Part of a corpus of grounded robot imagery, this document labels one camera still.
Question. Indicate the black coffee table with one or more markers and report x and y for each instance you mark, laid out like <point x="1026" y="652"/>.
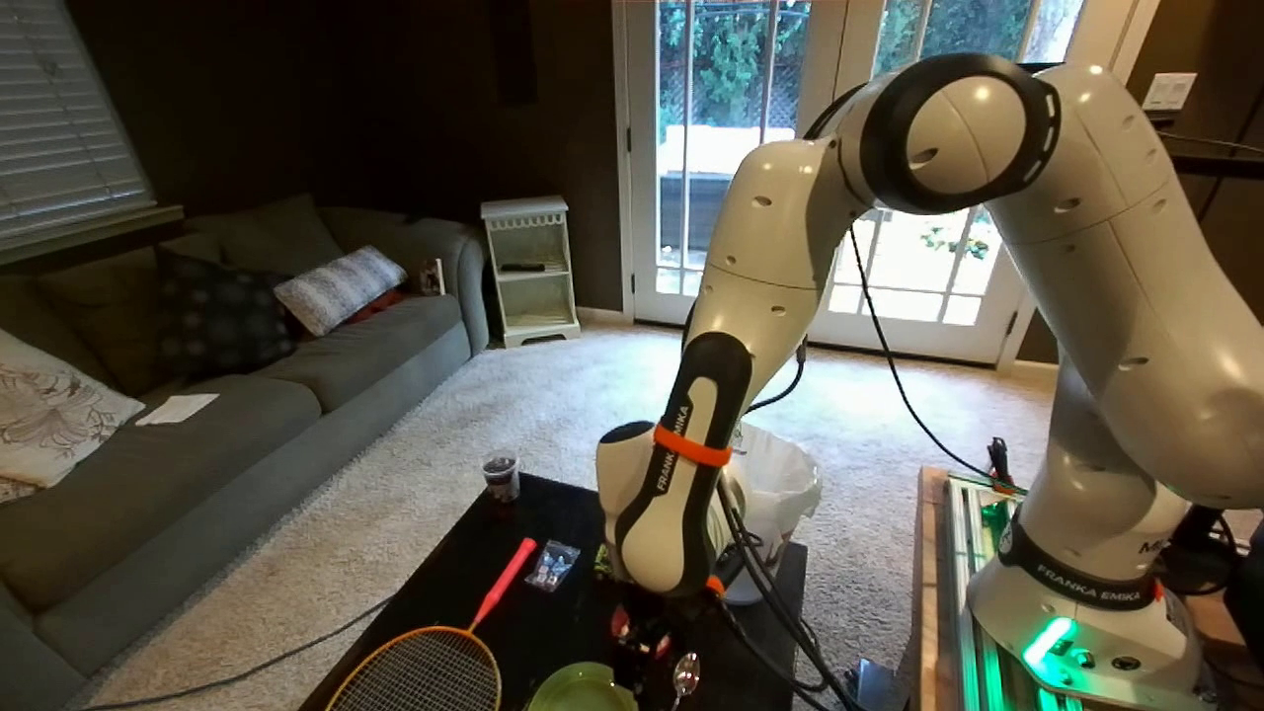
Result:
<point x="458" y="566"/>

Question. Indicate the white printed pillow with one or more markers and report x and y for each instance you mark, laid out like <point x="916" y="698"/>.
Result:
<point x="51" y="415"/>

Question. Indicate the white side shelf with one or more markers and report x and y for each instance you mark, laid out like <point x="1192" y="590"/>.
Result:
<point x="532" y="270"/>

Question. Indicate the green plate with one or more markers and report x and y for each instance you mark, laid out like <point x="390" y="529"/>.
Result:
<point x="579" y="687"/>

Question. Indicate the small plastic packet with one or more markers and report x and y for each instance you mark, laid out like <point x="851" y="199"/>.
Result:
<point x="553" y="566"/>

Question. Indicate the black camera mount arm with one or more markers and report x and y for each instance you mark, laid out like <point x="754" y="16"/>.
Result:
<point x="1218" y="146"/>

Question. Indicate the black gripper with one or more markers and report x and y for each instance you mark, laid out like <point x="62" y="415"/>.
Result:
<point x="665" y="600"/>

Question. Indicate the grey fabric sofa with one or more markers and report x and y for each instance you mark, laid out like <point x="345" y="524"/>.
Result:
<point x="199" y="477"/>

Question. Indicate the grey striped pillow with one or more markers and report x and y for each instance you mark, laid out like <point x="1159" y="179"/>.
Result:
<point x="340" y="286"/>

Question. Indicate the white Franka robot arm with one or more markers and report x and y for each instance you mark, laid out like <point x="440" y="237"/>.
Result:
<point x="1120" y="263"/>

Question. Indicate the metal spoon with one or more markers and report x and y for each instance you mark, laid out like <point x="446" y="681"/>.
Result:
<point x="683" y="678"/>

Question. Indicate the white paper sheet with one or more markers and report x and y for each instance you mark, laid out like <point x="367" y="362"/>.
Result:
<point x="176" y="407"/>

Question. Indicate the dark dotted pillow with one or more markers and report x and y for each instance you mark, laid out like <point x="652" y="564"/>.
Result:
<point x="219" y="321"/>

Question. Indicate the white light switch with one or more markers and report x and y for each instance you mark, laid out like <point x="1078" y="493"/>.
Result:
<point x="1170" y="92"/>

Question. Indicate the white window blinds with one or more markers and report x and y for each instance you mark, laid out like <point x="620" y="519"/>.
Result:
<point x="63" y="130"/>

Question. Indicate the small printed cup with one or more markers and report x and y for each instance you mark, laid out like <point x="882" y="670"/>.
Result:
<point x="500" y="477"/>

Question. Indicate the white french doors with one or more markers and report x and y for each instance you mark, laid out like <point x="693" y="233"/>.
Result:
<point x="633" y="199"/>

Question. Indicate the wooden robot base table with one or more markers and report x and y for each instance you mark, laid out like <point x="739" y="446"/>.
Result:
<point x="940" y="595"/>

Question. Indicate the white trash bin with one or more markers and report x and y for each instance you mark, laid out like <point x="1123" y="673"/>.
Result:
<point x="758" y="566"/>

